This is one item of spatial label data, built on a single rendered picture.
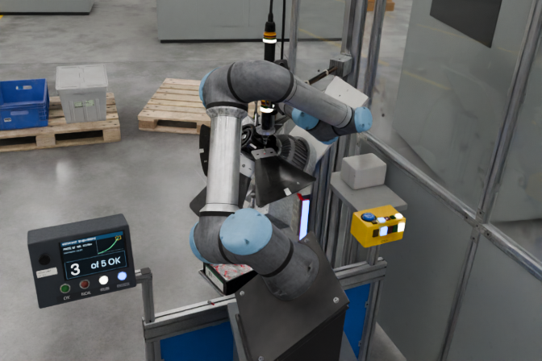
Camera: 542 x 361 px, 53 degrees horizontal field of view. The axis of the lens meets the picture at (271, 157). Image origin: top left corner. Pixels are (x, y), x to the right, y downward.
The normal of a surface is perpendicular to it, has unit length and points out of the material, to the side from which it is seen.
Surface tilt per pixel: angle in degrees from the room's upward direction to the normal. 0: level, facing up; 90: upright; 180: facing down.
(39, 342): 0
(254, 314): 42
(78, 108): 95
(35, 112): 90
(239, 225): 37
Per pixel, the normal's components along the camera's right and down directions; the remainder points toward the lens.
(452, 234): -0.92, 0.14
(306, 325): -0.61, -0.61
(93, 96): 0.30, 0.54
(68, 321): 0.04, -0.89
